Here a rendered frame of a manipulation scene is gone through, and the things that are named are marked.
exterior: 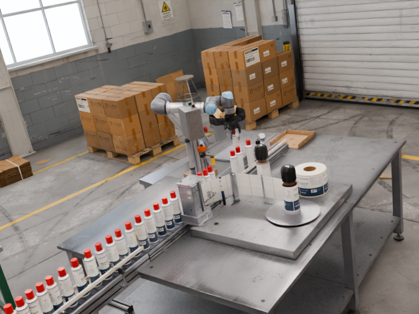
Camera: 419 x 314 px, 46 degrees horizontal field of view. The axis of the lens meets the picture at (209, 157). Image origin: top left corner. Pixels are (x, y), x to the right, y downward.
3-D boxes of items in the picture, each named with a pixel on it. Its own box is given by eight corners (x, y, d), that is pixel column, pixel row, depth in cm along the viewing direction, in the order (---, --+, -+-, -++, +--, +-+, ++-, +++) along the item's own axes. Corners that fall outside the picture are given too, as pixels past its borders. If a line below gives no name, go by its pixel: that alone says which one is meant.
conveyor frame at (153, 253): (150, 261, 268) (148, 253, 266) (136, 256, 274) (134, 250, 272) (288, 149, 387) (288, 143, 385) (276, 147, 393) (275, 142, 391)
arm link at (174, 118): (198, 158, 365) (148, 104, 353) (201, 150, 379) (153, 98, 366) (209, 149, 360) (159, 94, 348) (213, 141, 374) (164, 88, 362)
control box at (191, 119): (190, 141, 302) (184, 112, 296) (183, 134, 318) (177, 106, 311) (206, 137, 305) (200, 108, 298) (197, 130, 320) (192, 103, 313)
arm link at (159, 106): (146, 103, 341) (215, 102, 332) (150, 98, 351) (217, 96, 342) (148, 118, 346) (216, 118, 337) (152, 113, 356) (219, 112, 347)
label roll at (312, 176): (310, 180, 316) (308, 159, 311) (335, 188, 300) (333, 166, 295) (288, 192, 306) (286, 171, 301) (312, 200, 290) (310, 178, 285)
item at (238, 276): (268, 316, 214) (267, 312, 213) (57, 248, 303) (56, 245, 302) (406, 142, 365) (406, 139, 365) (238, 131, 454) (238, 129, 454)
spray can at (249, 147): (252, 168, 351) (249, 141, 343) (246, 167, 354) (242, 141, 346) (256, 165, 354) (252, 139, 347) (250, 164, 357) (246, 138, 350)
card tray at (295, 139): (298, 149, 384) (298, 144, 382) (269, 146, 399) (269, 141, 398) (315, 135, 405) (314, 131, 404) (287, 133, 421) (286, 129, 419)
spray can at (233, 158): (237, 179, 336) (233, 152, 329) (231, 179, 339) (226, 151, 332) (241, 176, 340) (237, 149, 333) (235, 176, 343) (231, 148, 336)
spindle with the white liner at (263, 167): (269, 191, 311) (262, 147, 301) (256, 189, 317) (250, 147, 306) (275, 185, 318) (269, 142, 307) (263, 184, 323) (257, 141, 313)
